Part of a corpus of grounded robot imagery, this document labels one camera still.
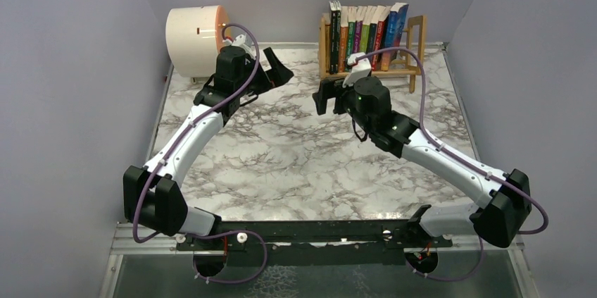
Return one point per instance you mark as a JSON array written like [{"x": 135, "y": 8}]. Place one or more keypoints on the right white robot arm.
[{"x": 499, "y": 201}]

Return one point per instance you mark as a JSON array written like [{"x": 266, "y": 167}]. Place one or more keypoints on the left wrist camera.
[{"x": 243, "y": 42}]

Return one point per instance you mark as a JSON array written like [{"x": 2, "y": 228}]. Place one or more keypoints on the purple treehouse book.
[{"x": 358, "y": 18}]

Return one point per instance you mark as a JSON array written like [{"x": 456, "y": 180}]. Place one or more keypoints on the black book right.
[{"x": 336, "y": 13}]

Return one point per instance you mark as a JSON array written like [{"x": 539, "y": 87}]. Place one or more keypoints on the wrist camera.
[
  {"x": 359, "y": 66},
  {"x": 243, "y": 42}
]

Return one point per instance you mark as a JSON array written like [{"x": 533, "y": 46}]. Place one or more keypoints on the cream round drawer cabinet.
[{"x": 194, "y": 39}]

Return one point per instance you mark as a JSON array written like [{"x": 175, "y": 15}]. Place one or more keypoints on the black book left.
[{"x": 330, "y": 36}]

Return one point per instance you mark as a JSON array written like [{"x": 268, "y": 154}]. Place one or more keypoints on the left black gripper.
[{"x": 265, "y": 73}]

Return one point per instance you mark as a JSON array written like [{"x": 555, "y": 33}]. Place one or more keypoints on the dark cover treehouse book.
[{"x": 395, "y": 25}]

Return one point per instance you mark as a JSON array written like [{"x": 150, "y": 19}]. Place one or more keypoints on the red treehouse book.
[{"x": 381, "y": 28}]

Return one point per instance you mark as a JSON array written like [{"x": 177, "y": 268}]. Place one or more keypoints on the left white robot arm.
[{"x": 152, "y": 193}]

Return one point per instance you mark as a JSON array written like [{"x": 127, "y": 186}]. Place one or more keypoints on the lime green treehouse book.
[{"x": 365, "y": 27}]

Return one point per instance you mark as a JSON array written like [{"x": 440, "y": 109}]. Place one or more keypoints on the black book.
[
  {"x": 336, "y": 13},
  {"x": 330, "y": 36}
]

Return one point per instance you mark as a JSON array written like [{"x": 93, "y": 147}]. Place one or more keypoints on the floral cover book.
[{"x": 372, "y": 30}]

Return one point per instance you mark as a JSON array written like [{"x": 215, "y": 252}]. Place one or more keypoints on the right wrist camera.
[{"x": 359, "y": 66}]

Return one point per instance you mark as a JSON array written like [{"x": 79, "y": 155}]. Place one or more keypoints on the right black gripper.
[{"x": 332, "y": 97}]

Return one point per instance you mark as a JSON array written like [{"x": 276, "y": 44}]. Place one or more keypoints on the wooden book rack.
[{"x": 404, "y": 65}]

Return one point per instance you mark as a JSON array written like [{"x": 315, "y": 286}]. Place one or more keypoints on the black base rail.
[{"x": 311, "y": 243}]

